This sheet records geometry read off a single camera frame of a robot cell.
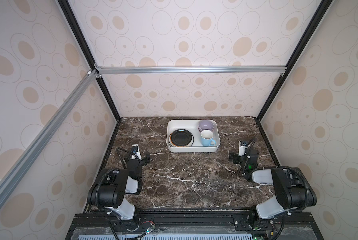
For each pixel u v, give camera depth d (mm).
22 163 498
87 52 821
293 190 455
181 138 1031
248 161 724
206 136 1009
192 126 1126
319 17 704
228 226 731
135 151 761
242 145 836
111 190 453
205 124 1068
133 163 732
